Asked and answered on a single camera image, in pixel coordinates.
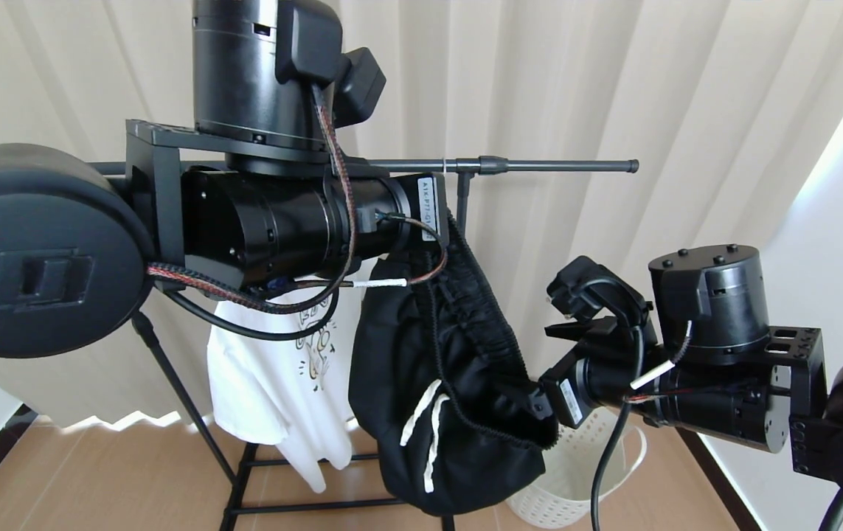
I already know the black garment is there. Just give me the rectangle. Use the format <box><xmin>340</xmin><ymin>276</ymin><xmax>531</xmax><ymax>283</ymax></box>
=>
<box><xmin>347</xmin><ymin>210</ymin><xmax>561</xmax><ymax>516</ymax></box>

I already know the beige curtain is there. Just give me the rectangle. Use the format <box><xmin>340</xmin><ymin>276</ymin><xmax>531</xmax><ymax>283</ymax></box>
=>
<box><xmin>0</xmin><ymin>0</ymin><xmax>843</xmax><ymax>432</ymax></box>

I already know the white laundry basket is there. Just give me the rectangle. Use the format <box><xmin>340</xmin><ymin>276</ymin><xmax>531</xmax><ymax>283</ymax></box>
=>
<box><xmin>506</xmin><ymin>409</ymin><xmax>648</xmax><ymax>529</ymax></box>

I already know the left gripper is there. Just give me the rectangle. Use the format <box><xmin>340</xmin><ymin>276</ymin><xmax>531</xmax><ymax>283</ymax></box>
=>
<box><xmin>181</xmin><ymin>167</ymin><xmax>453</xmax><ymax>290</ymax></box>

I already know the white printed shirt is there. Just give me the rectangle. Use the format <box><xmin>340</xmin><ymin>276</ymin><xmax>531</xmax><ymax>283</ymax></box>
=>
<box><xmin>207</xmin><ymin>258</ymin><xmax>379</xmax><ymax>493</ymax></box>

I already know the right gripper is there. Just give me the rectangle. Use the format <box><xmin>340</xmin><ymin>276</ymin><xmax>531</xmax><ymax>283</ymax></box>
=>
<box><xmin>539</xmin><ymin>317</ymin><xmax>791</xmax><ymax>452</ymax></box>

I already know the black clothes rack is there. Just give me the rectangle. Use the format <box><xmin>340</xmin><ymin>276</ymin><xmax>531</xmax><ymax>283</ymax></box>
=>
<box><xmin>89</xmin><ymin>156</ymin><xmax>639</xmax><ymax>531</ymax></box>

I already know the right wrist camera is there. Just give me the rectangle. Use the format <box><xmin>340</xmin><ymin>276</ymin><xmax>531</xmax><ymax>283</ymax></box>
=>
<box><xmin>545</xmin><ymin>256</ymin><xmax>651</xmax><ymax>329</ymax></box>

